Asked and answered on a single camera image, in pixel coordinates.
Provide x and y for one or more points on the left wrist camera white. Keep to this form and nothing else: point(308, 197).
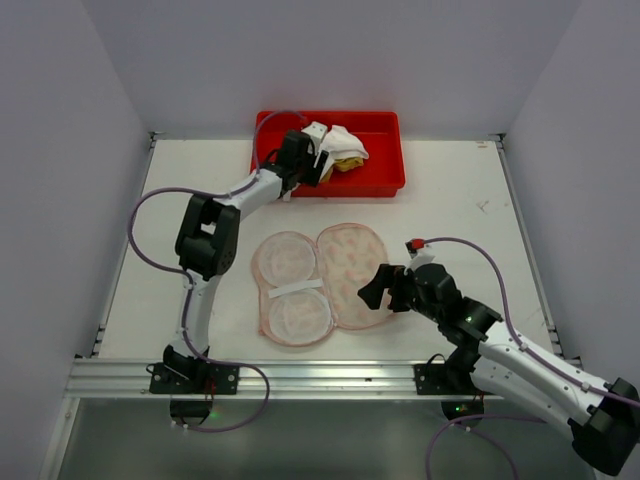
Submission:
point(316, 131)

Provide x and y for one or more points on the red plastic tray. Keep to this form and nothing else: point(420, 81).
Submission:
point(381, 176)

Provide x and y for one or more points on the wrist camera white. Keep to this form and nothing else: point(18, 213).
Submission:
point(316, 131)
point(420, 253)

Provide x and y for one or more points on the yellow bra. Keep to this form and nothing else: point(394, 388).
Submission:
point(341, 166)

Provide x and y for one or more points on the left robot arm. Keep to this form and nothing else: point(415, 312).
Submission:
point(207, 240)

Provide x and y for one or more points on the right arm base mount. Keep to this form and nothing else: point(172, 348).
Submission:
point(439, 376)

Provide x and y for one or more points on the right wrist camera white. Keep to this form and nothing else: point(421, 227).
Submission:
point(420, 253)

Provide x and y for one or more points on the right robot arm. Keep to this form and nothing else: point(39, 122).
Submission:
point(600, 418)

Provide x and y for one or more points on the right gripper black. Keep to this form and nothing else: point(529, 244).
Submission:
point(396, 290)

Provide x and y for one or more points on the white bra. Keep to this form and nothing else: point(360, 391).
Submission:
point(339, 143)

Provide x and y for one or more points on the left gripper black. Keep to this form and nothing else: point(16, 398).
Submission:
point(311, 166)

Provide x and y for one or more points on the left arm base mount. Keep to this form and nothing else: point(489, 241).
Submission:
point(192, 385)

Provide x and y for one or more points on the floral mesh laundry bag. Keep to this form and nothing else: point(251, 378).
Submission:
point(309, 288)

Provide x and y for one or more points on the aluminium front rail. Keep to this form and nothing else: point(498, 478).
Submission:
point(99, 378)

